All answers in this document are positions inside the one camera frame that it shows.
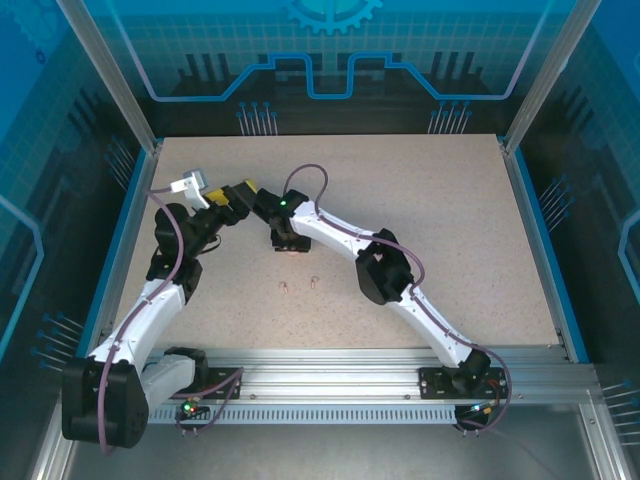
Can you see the pink earbud charging case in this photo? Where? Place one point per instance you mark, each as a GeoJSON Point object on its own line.
{"type": "Point", "coordinates": [292, 253]}

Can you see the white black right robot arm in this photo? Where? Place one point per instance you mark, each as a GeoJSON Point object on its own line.
{"type": "Point", "coordinates": [330, 227]}

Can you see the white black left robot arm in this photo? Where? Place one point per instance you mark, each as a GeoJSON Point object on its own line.
{"type": "Point", "coordinates": [150, 310]}

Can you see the blue table edge trim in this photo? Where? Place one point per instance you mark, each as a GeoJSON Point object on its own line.
{"type": "Point", "coordinates": [115, 250]}

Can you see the left LED circuit board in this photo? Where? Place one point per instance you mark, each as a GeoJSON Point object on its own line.
{"type": "Point", "coordinates": [190, 409]}

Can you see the led circuit board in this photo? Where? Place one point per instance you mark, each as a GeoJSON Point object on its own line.
{"type": "Point", "coordinates": [479, 410]}
{"type": "Point", "coordinates": [190, 409]}

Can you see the right LED circuit board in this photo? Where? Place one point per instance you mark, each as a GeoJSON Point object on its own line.
{"type": "Point", "coordinates": [479, 410]}

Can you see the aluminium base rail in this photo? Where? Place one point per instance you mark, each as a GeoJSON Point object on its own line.
{"type": "Point", "coordinates": [325, 370]}

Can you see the aluminium frame post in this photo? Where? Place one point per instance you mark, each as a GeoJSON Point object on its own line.
{"type": "Point", "coordinates": [540, 75]}
{"type": "Point", "coordinates": [120, 85]}

